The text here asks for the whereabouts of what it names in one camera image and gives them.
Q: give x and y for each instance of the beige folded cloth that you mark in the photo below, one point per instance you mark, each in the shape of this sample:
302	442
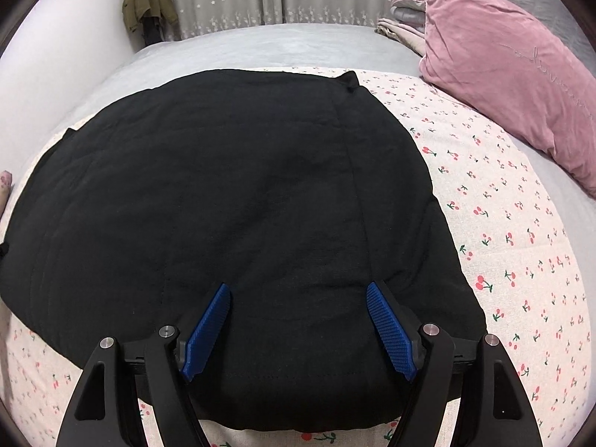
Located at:
400	35

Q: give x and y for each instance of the pink velvet pillow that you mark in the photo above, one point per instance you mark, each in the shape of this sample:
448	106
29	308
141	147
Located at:
503	56

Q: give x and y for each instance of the black long coat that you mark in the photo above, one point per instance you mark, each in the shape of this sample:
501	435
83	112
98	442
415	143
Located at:
233	195

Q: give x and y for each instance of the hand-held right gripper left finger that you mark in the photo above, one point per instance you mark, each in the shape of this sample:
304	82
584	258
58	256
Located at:
207	330

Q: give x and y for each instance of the pink printed bolster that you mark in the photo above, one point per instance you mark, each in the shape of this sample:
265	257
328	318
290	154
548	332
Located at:
4	184

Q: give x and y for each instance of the cherry print sheet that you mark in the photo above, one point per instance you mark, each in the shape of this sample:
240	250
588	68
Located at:
512	219

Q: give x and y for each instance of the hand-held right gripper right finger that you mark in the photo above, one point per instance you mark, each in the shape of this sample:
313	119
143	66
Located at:
391	330

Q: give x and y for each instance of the black hanging garment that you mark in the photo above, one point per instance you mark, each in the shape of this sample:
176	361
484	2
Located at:
152	32

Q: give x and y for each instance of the grey quilted headboard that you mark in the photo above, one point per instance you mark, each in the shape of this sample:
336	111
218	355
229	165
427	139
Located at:
558	14

